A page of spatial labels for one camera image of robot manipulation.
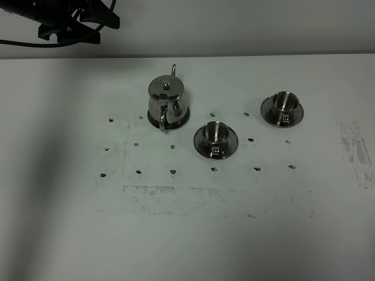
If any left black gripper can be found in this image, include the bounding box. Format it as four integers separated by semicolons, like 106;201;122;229
1;0;120;44

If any stainless steel teapot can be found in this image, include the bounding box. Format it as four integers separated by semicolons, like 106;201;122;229
148;64;190;132

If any steel teapot saucer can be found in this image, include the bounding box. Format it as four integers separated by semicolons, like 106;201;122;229
146;107;190;129

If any near steel teacup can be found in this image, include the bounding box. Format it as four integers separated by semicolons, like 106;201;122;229
202;121;229;156

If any steel teacup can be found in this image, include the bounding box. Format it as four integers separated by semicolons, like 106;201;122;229
271;91;299;124
202;121;229;156

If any near steel cup saucer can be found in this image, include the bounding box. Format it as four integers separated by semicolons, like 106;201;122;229
193;121;238;160

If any steel cup saucer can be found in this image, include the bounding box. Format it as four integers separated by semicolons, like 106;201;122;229
193;121;238;160
260;91;304;128

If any far steel teacup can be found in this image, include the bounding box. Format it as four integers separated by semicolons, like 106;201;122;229
271;91;299;124

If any far steel cup saucer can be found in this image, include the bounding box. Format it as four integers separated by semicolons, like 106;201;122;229
260;91;304;128

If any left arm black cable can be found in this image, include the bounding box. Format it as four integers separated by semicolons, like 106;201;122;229
0;0;118;48

